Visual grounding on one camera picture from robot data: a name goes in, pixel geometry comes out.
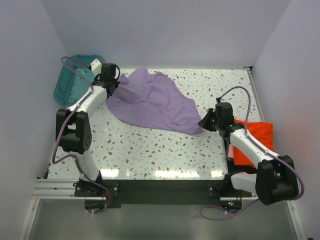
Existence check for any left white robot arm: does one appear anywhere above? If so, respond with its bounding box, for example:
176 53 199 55
52 59 120 196

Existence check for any purple t shirt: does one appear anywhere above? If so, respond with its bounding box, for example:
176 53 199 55
106 67 202 135

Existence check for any aluminium frame rail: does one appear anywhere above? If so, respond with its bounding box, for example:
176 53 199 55
31 174 297 201

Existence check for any purple cable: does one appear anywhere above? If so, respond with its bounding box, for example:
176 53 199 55
199 86 306 222
51 56 112 216

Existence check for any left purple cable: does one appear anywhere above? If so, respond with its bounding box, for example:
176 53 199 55
51 56 112 216

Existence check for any teal plastic basket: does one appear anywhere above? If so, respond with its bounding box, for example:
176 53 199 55
53 59 95 108

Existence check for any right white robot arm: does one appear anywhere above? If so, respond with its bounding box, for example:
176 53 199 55
198 102 299 205

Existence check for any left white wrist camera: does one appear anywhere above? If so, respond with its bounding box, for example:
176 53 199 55
90 58 102 76

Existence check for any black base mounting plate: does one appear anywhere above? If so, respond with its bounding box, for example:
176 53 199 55
73 179 252 210

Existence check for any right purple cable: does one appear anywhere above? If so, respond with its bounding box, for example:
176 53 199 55
199 86 306 222

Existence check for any pink folded t shirt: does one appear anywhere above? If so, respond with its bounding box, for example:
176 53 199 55
227 144 234 159

